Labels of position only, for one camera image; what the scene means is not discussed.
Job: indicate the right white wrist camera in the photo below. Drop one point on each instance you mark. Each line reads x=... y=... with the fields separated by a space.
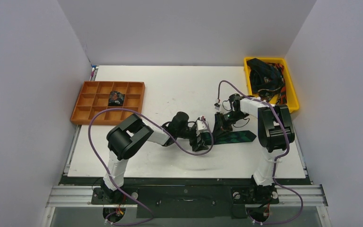
x=222 y=106

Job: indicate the rolled dark tie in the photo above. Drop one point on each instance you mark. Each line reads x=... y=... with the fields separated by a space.
x=116 y=98

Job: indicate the pile of dark ties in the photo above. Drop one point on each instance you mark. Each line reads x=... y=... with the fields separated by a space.
x=267 y=80

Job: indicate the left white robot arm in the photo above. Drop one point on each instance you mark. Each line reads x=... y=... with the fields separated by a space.
x=126 y=139

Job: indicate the orange compartment tray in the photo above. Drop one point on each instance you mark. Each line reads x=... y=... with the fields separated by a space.
x=93 y=98

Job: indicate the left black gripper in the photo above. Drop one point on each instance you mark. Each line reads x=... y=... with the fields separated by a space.
x=197 y=145

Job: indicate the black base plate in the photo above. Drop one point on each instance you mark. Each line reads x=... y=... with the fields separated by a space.
x=188 y=198

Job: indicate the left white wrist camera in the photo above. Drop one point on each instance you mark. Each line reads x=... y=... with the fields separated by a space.
x=201 y=125

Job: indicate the aluminium rail frame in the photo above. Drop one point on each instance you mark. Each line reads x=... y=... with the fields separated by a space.
x=81 y=196

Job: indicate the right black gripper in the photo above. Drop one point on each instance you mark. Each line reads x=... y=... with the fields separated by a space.
x=220 y=122

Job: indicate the yellow plastic bin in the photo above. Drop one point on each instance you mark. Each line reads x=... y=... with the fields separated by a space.
x=292 y=100

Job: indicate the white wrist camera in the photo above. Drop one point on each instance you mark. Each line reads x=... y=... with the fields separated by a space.
x=201 y=125
x=222 y=106

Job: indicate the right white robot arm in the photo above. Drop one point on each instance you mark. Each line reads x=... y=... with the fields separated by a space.
x=275 y=131

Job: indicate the green navy striped tie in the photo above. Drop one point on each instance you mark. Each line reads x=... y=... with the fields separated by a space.
x=233 y=137

